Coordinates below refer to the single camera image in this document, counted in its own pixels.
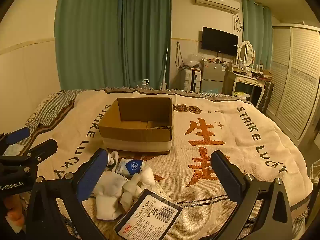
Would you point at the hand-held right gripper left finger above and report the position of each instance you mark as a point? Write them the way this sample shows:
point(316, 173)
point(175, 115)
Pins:
point(91, 180)

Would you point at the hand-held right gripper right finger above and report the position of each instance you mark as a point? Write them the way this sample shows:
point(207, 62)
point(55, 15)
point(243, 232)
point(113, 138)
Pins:
point(226, 178)

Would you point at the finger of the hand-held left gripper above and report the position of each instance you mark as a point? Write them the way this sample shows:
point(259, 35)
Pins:
point(42, 150)
point(17, 135)

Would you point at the white socks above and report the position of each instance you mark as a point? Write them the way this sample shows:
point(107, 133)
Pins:
point(107, 197)

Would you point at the small blue-logo tissue packet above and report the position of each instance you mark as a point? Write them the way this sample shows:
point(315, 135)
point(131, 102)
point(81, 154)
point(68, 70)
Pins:
point(130, 167)

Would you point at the white cloth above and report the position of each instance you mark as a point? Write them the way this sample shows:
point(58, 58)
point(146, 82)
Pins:
point(145, 178)

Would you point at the brown cardboard box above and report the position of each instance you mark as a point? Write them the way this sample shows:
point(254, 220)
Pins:
point(135, 135)

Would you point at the dark tissue paper pack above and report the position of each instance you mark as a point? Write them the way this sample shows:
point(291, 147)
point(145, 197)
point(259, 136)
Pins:
point(147, 215)

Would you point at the person's left hand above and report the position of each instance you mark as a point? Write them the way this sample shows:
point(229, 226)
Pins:
point(13, 210)

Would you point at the cream printed blanket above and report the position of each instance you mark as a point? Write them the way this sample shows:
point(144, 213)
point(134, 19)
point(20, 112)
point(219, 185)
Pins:
point(200, 160)

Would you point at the checked bed sheet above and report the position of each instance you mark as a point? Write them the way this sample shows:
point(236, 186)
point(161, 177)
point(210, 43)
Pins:
point(50, 107)

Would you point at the yellow packet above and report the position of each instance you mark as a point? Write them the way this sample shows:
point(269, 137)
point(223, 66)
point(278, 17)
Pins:
point(242, 95)

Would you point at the dark suitcase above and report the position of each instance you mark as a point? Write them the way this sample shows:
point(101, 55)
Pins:
point(266, 95)

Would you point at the white dressing table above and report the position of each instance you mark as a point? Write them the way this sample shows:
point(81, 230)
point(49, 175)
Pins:
point(243, 80)

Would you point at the grey refrigerator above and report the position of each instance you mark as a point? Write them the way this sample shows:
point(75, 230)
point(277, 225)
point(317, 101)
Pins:
point(212, 75)

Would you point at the white suitcase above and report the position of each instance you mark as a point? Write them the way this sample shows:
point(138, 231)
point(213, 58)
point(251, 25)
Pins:
point(191, 80)

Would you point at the white water jug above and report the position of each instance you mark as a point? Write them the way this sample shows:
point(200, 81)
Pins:
point(145, 81)

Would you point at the wide green curtain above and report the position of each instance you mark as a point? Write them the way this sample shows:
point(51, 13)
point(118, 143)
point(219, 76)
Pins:
point(85, 37)

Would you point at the clear plastic bag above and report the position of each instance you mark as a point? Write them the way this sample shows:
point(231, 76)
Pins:
point(192, 60)

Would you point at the white louvred wardrobe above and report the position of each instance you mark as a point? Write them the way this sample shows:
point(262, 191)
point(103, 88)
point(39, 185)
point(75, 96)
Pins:
point(295, 75)

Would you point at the white mop pole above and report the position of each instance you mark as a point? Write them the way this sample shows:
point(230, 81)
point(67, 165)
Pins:
point(165, 67)

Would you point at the white oval mirror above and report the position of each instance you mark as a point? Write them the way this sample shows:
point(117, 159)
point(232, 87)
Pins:
point(246, 52)

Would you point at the narrow green curtain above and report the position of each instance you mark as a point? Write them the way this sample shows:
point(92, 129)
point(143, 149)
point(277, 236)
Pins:
point(257, 32)

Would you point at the dark green curtain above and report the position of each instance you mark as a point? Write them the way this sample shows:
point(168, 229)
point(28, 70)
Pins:
point(147, 37)

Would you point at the white air conditioner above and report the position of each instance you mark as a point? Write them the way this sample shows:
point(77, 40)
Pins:
point(216, 1)

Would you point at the black wall television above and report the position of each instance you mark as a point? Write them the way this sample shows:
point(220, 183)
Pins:
point(219, 41)

